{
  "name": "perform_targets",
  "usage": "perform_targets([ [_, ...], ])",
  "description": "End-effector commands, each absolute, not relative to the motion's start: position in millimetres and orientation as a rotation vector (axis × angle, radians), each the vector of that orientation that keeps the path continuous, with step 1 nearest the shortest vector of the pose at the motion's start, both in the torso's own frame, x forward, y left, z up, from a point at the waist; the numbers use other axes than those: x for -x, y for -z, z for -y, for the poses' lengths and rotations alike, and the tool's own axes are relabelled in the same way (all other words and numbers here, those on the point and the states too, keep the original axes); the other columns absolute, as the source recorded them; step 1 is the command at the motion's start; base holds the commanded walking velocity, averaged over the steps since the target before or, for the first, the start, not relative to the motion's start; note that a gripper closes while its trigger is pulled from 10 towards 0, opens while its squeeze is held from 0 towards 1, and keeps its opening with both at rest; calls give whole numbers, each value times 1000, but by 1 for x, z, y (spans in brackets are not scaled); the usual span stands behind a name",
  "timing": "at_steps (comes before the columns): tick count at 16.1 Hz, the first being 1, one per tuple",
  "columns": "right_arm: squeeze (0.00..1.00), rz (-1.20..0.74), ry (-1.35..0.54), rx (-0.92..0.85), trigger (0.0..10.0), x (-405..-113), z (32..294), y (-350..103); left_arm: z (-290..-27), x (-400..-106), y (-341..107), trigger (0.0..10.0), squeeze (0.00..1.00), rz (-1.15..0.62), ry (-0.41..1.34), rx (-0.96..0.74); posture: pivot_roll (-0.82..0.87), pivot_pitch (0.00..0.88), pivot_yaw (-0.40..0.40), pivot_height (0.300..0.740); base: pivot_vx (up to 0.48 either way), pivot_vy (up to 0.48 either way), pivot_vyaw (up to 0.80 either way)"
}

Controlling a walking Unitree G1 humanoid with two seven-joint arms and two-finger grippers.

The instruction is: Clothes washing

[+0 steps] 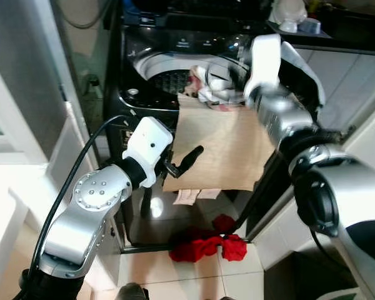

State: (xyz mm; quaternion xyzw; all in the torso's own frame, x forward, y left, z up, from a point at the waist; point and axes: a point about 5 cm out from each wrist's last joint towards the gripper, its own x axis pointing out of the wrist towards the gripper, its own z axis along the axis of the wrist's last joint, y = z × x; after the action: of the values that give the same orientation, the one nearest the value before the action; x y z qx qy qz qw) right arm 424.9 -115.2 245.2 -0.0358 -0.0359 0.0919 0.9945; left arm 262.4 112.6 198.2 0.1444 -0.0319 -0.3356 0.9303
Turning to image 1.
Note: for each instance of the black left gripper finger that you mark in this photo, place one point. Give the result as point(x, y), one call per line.
point(189, 159)

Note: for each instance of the tan paper bag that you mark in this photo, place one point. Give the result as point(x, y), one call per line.
point(219, 150)

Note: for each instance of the white garment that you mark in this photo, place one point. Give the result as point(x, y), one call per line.
point(215, 87)

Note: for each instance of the red garment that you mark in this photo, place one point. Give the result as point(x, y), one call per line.
point(200, 247)

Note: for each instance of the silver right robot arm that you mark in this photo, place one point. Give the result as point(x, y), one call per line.
point(337, 187)

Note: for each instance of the black top-load washing machine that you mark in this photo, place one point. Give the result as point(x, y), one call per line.
point(144, 62)

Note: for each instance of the grey robot left foot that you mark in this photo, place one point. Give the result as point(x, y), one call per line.
point(132, 292)

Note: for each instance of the white lumpy plastic bottle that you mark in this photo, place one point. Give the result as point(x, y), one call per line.
point(287, 15)

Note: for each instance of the grey blue cup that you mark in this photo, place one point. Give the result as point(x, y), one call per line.
point(310, 26)

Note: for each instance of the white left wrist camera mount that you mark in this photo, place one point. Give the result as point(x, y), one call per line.
point(150, 144)

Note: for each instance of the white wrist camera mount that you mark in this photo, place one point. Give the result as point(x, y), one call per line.
point(150, 144)
point(262, 62)

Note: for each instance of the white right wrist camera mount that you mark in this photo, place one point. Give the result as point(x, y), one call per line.
point(262, 62)

